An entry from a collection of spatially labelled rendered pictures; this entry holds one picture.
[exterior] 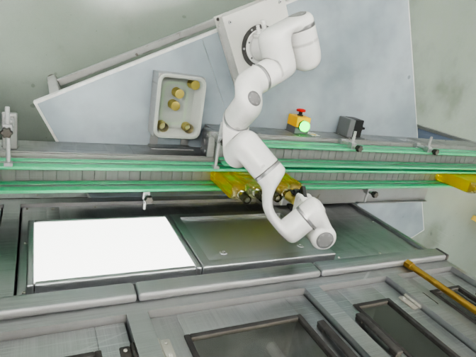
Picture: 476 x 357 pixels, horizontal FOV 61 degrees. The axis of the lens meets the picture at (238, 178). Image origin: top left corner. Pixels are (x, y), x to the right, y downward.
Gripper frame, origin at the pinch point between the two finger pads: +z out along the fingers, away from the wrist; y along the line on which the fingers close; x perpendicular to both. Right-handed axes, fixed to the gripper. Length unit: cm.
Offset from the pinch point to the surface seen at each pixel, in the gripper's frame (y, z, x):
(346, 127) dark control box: 19, 44, -35
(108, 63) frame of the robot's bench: 29, 80, 72
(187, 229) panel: -11.9, -4.1, 35.5
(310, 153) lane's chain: 8.6, 32.4, -16.0
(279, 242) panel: -12.6, -7.9, 5.0
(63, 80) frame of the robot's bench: 19, 75, 90
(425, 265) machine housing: -15, -14, -48
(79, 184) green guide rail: -3, 6, 70
